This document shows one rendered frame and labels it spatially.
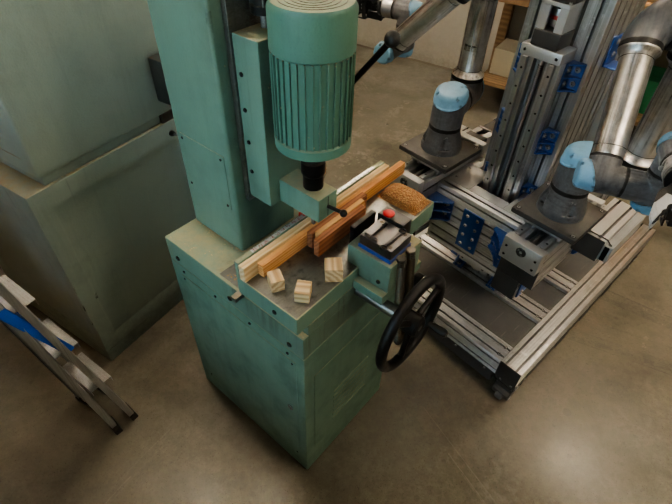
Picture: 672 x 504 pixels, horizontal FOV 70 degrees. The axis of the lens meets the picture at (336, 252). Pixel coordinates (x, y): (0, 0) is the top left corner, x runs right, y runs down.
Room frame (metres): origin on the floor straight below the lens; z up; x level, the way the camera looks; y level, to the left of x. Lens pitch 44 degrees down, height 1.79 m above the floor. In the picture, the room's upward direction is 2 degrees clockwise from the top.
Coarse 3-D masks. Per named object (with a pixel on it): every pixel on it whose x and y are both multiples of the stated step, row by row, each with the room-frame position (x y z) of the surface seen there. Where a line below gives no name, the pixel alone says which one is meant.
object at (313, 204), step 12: (288, 180) 1.00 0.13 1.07; (300, 180) 1.00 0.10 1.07; (288, 192) 0.98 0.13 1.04; (300, 192) 0.95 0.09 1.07; (312, 192) 0.95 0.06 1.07; (324, 192) 0.95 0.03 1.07; (336, 192) 0.97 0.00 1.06; (288, 204) 0.98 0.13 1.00; (300, 204) 0.95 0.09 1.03; (312, 204) 0.93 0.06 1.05; (324, 204) 0.93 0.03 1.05; (312, 216) 0.93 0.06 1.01; (324, 216) 0.93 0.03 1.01
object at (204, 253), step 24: (168, 240) 1.05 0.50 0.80; (192, 240) 1.05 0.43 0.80; (216, 240) 1.05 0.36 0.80; (192, 264) 0.98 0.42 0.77; (216, 264) 0.95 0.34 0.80; (216, 288) 0.92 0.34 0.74; (264, 312) 0.79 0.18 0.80; (336, 312) 0.80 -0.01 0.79; (288, 336) 0.73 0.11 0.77; (312, 336) 0.73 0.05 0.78
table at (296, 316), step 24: (408, 216) 1.08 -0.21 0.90; (288, 264) 0.86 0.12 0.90; (312, 264) 0.87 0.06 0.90; (240, 288) 0.81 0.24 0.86; (264, 288) 0.78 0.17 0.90; (288, 288) 0.78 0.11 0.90; (312, 288) 0.79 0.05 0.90; (336, 288) 0.80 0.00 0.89; (360, 288) 0.83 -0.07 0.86; (288, 312) 0.71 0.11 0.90; (312, 312) 0.73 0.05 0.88
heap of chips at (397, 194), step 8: (392, 184) 1.20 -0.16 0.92; (400, 184) 1.19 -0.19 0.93; (384, 192) 1.17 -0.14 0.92; (392, 192) 1.15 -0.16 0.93; (400, 192) 1.15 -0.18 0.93; (408, 192) 1.14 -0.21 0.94; (416, 192) 1.15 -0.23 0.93; (392, 200) 1.14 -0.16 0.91; (400, 200) 1.13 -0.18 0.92; (408, 200) 1.12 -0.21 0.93; (416, 200) 1.12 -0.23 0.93; (424, 200) 1.14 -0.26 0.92; (400, 208) 1.11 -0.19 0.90; (408, 208) 1.10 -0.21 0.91; (416, 208) 1.10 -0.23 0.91
